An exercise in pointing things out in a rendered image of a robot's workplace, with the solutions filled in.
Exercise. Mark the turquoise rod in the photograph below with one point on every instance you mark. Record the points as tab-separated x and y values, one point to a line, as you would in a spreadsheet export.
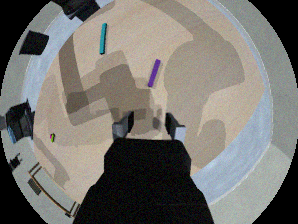
102	40

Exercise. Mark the purple rod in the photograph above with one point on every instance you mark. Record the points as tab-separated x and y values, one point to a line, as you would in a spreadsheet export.
154	73

